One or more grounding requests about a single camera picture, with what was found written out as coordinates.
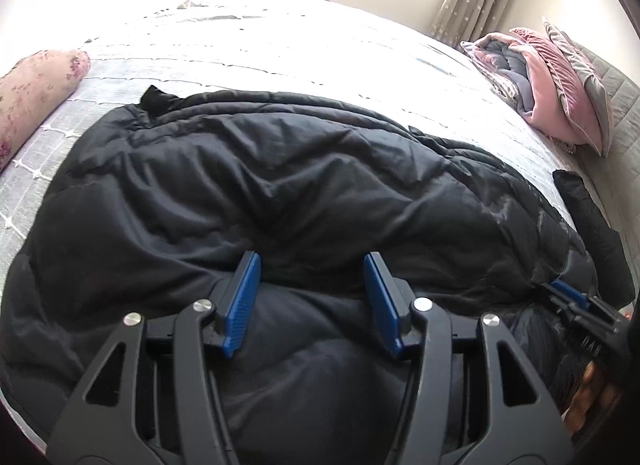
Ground black puffer jacket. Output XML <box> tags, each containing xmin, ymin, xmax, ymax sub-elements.
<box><xmin>0</xmin><ymin>85</ymin><xmax>601</xmax><ymax>465</ymax></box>

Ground grey padded headboard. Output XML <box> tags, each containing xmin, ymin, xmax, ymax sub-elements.
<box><xmin>570</xmin><ymin>39</ymin><xmax>640</xmax><ymax>298</ymax></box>

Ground folded pink grey quilt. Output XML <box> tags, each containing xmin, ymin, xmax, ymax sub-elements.
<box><xmin>460</xmin><ymin>32</ymin><xmax>540</xmax><ymax>120</ymax></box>

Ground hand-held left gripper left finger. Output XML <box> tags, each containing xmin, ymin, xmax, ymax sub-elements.
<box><xmin>44</xmin><ymin>251</ymin><xmax>262</xmax><ymax>465</ymax></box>

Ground black cloth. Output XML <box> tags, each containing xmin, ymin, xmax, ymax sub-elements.
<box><xmin>552</xmin><ymin>170</ymin><xmax>637</xmax><ymax>308</ymax></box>

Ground person's right hand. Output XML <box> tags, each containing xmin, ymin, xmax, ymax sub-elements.
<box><xmin>562</xmin><ymin>359</ymin><xmax>626</xmax><ymax>428</ymax></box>

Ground bed with grey quilted cover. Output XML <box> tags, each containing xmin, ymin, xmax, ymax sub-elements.
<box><xmin>0</xmin><ymin>0</ymin><xmax>628</xmax><ymax>446</ymax></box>

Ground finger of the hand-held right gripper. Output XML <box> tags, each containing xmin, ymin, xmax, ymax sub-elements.
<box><xmin>541</xmin><ymin>290</ymin><xmax>583</xmax><ymax>328</ymax></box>
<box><xmin>549</xmin><ymin>279</ymin><xmax>595</xmax><ymax>312</ymax></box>

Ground grey velvet pillow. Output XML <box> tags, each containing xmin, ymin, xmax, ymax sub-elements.
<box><xmin>542</xmin><ymin>18</ymin><xmax>615</xmax><ymax>159</ymax></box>

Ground floral bolster pillow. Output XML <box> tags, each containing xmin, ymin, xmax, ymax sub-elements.
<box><xmin>0</xmin><ymin>49</ymin><xmax>92</xmax><ymax>173</ymax></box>

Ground pink velvet pillow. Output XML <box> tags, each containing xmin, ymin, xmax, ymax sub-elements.
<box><xmin>509</xmin><ymin>28</ymin><xmax>601</xmax><ymax>147</ymax></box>

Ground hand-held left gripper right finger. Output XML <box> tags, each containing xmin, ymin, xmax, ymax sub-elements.
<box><xmin>363</xmin><ymin>251</ymin><xmax>576</xmax><ymax>465</ymax></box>

